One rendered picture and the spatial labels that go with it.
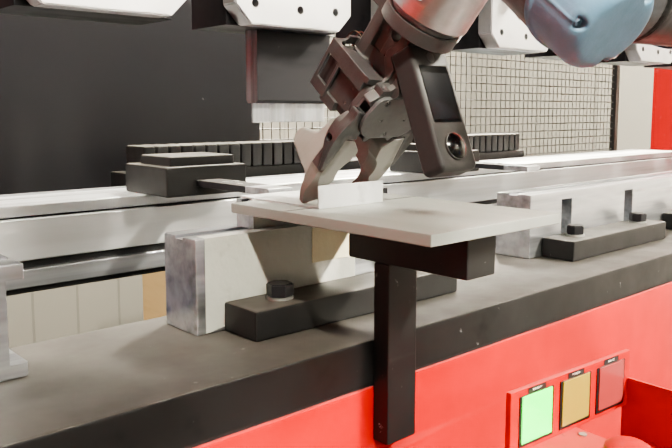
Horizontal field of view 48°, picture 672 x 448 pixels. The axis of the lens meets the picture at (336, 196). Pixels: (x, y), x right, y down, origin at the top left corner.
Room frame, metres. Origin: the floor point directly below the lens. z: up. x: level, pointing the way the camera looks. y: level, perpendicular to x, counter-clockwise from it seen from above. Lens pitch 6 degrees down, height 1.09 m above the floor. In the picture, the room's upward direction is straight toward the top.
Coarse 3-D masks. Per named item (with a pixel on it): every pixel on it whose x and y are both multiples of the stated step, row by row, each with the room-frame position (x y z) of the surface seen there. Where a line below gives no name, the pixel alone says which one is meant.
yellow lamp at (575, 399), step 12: (588, 372) 0.72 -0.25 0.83; (564, 384) 0.69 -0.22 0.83; (576, 384) 0.71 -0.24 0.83; (588, 384) 0.72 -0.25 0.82; (564, 396) 0.69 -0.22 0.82; (576, 396) 0.71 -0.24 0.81; (588, 396) 0.72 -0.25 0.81; (564, 408) 0.69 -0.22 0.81; (576, 408) 0.71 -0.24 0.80; (588, 408) 0.72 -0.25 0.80; (564, 420) 0.70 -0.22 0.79; (576, 420) 0.71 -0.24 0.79
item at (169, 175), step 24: (144, 168) 0.96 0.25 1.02; (168, 168) 0.92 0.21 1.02; (192, 168) 0.94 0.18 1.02; (216, 168) 0.96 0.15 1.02; (240, 168) 0.99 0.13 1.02; (144, 192) 0.96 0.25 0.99; (168, 192) 0.92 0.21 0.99; (192, 192) 0.94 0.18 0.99; (216, 192) 0.96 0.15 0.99; (264, 192) 0.84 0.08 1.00
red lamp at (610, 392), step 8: (600, 368) 0.73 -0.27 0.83; (608, 368) 0.74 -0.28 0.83; (616, 368) 0.75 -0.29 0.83; (600, 376) 0.73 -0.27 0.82; (608, 376) 0.74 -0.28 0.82; (616, 376) 0.75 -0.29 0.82; (600, 384) 0.73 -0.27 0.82; (608, 384) 0.74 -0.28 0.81; (616, 384) 0.75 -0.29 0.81; (600, 392) 0.73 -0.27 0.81; (608, 392) 0.74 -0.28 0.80; (616, 392) 0.75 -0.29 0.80; (600, 400) 0.73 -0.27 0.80; (608, 400) 0.74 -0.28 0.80; (616, 400) 0.75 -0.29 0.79; (600, 408) 0.73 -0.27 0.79
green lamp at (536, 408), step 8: (536, 392) 0.67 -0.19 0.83; (544, 392) 0.67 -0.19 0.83; (552, 392) 0.68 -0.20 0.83; (528, 400) 0.66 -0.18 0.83; (536, 400) 0.67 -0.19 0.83; (544, 400) 0.67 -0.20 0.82; (528, 408) 0.66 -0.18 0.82; (536, 408) 0.67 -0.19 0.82; (544, 408) 0.67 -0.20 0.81; (528, 416) 0.66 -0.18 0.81; (536, 416) 0.67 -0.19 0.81; (544, 416) 0.68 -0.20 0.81; (528, 424) 0.66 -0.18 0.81; (536, 424) 0.67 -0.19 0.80; (544, 424) 0.68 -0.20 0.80; (528, 432) 0.66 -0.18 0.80; (536, 432) 0.67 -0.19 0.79; (544, 432) 0.68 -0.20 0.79; (528, 440) 0.66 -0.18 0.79
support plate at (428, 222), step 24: (264, 216) 0.70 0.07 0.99; (288, 216) 0.68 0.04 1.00; (312, 216) 0.65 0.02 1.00; (336, 216) 0.65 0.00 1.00; (360, 216) 0.65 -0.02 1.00; (384, 216) 0.65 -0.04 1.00; (408, 216) 0.65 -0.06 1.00; (432, 216) 0.65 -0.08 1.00; (456, 216) 0.65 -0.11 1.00; (480, 216) 0.65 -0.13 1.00; (504, 216) 0.65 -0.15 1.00; (528, 216) 0.65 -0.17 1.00; (552, 216) 0.66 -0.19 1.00; (408, 240) 0.57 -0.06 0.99; (432, 240) 0.55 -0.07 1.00; (456, 240) 0.57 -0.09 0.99
